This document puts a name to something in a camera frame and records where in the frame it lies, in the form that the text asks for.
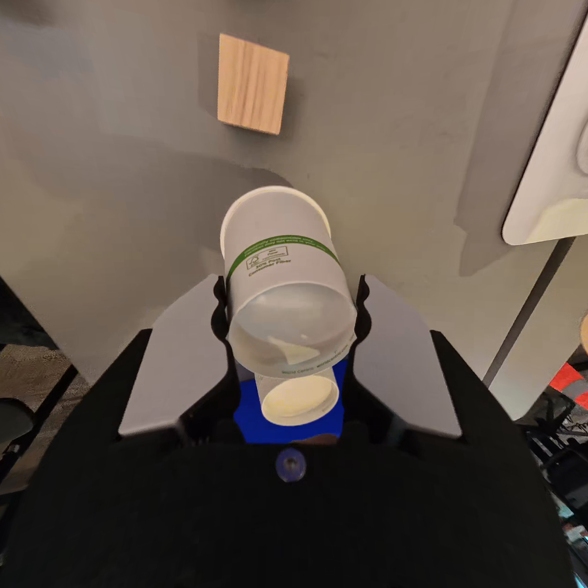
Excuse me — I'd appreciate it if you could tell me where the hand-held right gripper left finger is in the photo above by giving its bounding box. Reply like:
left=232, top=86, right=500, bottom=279
left=119, top=274, right=239, bottom=443

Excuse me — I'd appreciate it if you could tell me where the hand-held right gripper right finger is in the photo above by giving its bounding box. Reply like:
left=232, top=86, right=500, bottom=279
left=345, top=274, right=463, bottom=443

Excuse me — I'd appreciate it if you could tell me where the blue plastic bin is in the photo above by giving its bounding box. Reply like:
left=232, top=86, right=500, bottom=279
left=233, top=357, right=348, bottom=445

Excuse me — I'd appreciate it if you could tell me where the white paper cup green band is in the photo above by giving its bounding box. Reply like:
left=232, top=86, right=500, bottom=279
left=254, top=371, right=340, bottom=427
left=220, top=186, right=358, bottom=379

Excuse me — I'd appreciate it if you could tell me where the black table leg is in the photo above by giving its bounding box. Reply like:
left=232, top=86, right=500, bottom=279
left=0, top=363, right=80, bottom=484

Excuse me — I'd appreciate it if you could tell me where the orange striped object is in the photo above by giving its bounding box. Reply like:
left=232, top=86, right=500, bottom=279
left=548, top=361, right=588, bottom=410

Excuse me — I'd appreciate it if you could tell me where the white rectangular tray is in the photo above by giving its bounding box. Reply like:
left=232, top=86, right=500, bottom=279
left=501, top=17, right=588, bottom=246

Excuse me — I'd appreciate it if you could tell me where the wooden cube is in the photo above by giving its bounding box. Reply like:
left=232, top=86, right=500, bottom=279
left=217, top=32, right=290, bottom=136

